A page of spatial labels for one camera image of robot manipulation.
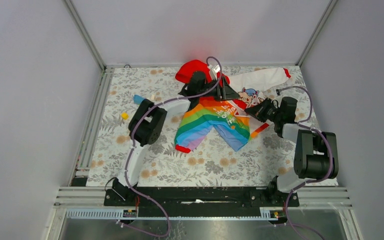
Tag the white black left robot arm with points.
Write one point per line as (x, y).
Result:
(147, 123)

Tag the grey slotted cable duct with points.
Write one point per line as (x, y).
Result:
(101, 213)

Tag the blue white toy block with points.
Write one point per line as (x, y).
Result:
(138, 100)

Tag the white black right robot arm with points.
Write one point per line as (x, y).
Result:
(315, 157)

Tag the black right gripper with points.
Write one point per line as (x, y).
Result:
(258, 110)

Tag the floral patterned table mat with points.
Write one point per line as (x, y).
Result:
(213, 163)

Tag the aluminium frame rails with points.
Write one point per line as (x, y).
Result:
(59, 213)

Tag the rainbow red white kids jacket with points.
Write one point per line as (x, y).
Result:
(229, 118)

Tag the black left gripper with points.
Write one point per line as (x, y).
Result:
(225, 92)

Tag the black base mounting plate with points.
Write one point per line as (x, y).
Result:
(185, 202)

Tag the small yellow cube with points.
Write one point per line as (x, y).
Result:
(124, 116)

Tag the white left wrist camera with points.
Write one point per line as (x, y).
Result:
(214, 70)

